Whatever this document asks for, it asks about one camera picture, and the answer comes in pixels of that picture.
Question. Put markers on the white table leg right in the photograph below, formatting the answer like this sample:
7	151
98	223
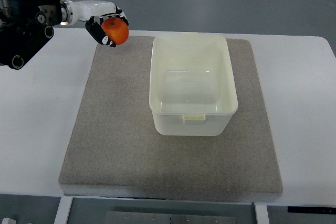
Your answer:
261	214

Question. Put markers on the black control panel strip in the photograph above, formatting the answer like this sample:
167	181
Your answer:
311	210

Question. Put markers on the grey foam mat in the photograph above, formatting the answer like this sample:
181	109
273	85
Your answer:
116	151

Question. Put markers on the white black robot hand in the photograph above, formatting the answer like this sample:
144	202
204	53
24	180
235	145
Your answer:
93	14

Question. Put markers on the white table leg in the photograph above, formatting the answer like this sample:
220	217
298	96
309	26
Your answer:
261	214
63	210

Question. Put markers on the white plastic box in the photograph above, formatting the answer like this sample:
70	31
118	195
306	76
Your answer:
192	87

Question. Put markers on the small white block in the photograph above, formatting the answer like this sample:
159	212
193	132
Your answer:
8	221

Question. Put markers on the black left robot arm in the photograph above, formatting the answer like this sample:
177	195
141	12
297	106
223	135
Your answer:
26	26

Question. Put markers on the white table leg left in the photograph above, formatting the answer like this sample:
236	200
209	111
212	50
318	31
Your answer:
63	210

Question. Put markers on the orange fruit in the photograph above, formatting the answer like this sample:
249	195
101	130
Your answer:
116	29

